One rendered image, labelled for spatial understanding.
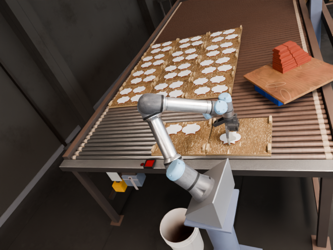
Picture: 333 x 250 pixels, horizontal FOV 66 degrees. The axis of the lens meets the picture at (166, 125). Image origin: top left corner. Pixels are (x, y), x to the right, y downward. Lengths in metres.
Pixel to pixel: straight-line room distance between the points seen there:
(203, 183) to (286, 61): 1.21
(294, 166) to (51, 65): 3.38
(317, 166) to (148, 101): 0.99
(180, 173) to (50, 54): 3.12
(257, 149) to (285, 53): 0.80
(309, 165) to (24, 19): 3.57
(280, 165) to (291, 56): 0.90
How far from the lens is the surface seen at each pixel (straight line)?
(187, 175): 1.37
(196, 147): 1.82
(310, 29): 3.04
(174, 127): 2.04
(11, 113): 3.90
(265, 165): 1.66
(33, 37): 3.99
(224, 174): 1.43
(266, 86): 2.07
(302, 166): 1.66
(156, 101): 1.36
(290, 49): 2.19
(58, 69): 4.14
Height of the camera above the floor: 2.19
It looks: 36 degrees down
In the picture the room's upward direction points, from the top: 23 degrees counter-clockwise
